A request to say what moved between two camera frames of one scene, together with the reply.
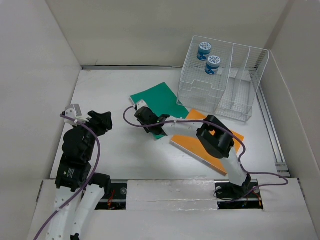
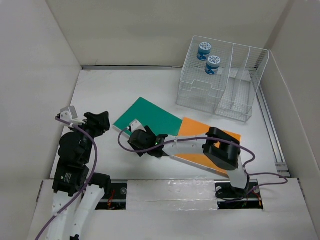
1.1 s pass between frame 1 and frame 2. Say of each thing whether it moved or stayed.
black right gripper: moved
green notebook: moved
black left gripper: stayed
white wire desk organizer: stayed
